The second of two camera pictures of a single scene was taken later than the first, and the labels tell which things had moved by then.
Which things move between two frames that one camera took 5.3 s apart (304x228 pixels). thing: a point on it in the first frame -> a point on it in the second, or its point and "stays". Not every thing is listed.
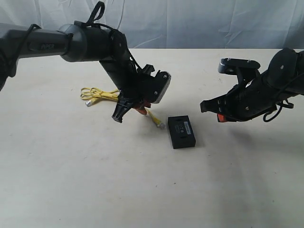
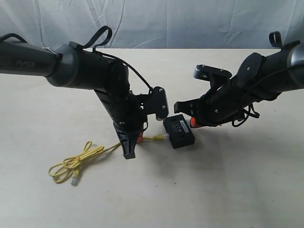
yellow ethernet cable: (93, 93) -> (65, 169)
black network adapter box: (181, 131) stays
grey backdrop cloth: (174, 24) stays
